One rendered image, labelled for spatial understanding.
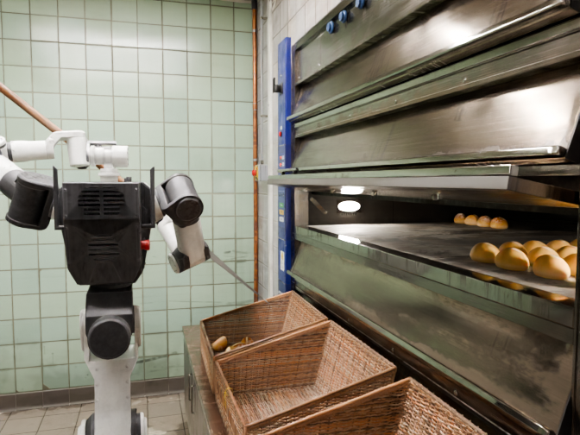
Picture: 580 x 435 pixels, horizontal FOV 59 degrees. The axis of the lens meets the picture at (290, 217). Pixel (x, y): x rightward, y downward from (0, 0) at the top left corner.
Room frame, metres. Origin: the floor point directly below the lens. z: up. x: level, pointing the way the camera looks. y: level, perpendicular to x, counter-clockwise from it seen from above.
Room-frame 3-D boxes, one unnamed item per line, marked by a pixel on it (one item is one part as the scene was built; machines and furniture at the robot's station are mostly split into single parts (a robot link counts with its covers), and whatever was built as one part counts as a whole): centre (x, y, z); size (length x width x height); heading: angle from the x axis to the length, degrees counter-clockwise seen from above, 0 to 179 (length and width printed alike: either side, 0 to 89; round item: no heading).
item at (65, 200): (1.54, 0.55, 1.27); 0.34 x 0.30 x 0.36; 103
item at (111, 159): (1.60, 0.55, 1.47); 0.10 x 0.07 x 0.09; 103
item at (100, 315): (1.51, 0.53, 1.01); 0.28 x 0.13 x 0.18; 17
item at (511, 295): (1.80, -0.30, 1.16); 1.80 x 0.06 x 0.04; 16
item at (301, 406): (1.71, -0.02, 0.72); 0.56 x 0.49 x 0.28; 17
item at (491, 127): (1.79, -0.28, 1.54); 1.79 x 0.11 x 0.19; 16
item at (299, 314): (2.27, 0.14, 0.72); 0.56 x 0.49 x 0.28; 15
